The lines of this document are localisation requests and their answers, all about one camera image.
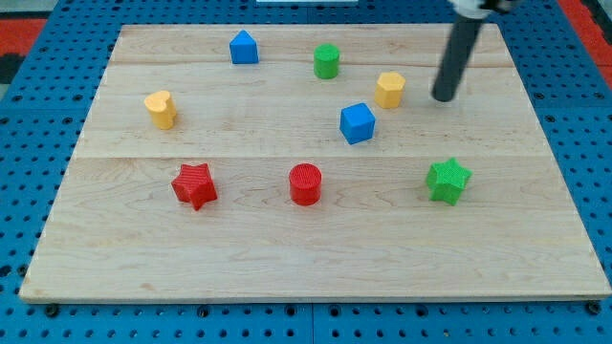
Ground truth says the green cylinder block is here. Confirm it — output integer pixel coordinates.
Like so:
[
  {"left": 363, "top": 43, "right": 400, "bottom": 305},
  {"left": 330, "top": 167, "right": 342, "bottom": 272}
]
[{"left": 314, "top": 43, "right": 340, "bottom": 79}]

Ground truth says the red star block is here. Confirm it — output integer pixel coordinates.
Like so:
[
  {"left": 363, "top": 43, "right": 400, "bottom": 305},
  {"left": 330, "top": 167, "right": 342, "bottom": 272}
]
[{"left": 171, "top": 163, "right": 218, "bottom": 211}]

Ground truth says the yellow heart block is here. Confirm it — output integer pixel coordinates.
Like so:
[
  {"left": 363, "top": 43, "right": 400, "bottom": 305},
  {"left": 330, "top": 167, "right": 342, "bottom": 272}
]
[{"left": 143, "top": 90, "right": 177, "bottom": 130}]

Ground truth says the blue triangle block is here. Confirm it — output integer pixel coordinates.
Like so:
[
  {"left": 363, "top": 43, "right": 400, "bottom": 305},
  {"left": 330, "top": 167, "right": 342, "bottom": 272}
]
[{"left": 229, "top": 30, "right": 259, "bottom": 64}]

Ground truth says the green star block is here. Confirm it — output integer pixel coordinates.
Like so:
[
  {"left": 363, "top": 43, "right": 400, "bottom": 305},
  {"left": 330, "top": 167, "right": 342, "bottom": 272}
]
[{"left": 426, "top": 158, "right": 472, "bottom": 205}]

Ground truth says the blue cube block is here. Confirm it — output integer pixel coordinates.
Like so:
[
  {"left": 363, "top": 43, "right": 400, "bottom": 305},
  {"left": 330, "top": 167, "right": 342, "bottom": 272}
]
[{"left": 339, "top": 103, "right": 376, "bottom": 144}]

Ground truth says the yellow hexagon block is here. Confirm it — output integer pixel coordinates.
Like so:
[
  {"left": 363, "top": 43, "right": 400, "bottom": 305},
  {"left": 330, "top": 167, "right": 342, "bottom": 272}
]
[{"left": 374, "top": 72, "right": 405, "bottom": 109}]

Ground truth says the light wooden board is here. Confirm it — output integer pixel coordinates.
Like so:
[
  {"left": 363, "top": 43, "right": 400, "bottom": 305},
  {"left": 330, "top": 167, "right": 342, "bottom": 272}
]
[{"left": 19, "top": 24, "right": 611, "bottom": 304}]

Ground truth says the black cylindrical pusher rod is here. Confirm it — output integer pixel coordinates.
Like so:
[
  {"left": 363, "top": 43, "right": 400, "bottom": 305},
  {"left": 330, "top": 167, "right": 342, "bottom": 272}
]
[{"left": 431, "top": 14, "right": 484, "bottom": 102}]

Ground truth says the red cylinder block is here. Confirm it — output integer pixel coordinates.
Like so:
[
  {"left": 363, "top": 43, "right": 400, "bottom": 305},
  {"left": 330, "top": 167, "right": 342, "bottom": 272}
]
[{"left": 289, "top": 163, "right": 322, "bottom": 206}]

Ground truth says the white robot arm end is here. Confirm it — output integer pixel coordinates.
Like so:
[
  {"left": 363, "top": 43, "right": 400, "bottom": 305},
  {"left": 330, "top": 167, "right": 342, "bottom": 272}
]
[{"left": 449, "top": 0, "right": 521, "bottom": 19}]

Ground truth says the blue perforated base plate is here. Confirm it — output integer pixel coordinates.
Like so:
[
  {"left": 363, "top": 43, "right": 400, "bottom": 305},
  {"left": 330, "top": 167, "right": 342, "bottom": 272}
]
[{"left": 1, "top": 0, "right": 611, "bottom": 343}]

